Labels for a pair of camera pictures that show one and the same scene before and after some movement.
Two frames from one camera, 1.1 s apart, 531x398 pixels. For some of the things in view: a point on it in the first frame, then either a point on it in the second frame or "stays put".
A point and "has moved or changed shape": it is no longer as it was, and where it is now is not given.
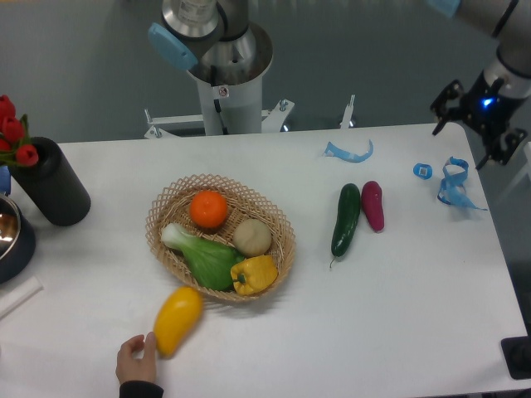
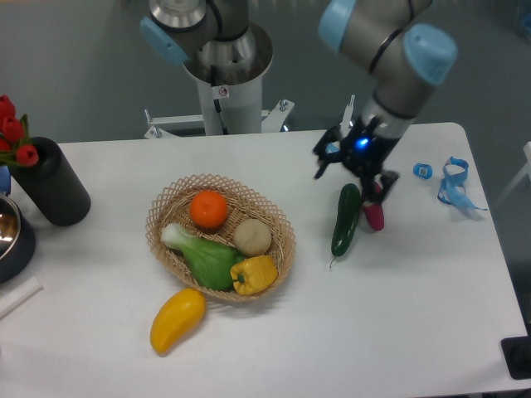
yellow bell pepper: (253, 274) stays put
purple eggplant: (372, 201) stays put
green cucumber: (347, 220) stays put
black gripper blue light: (487, 109) to (364, 152)
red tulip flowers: (15, 146) stays put
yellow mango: (176, 317) has moved or changed shape
